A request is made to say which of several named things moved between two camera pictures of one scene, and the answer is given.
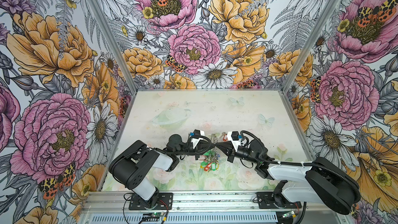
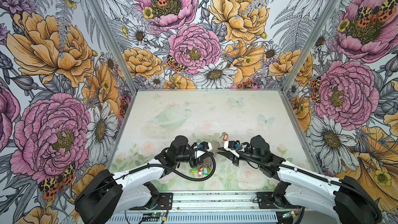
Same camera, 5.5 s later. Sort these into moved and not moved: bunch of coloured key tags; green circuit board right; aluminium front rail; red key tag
Moved: bunch of coloured key tags
Not moved: red key tag; aluminium front rail; green circuit board right
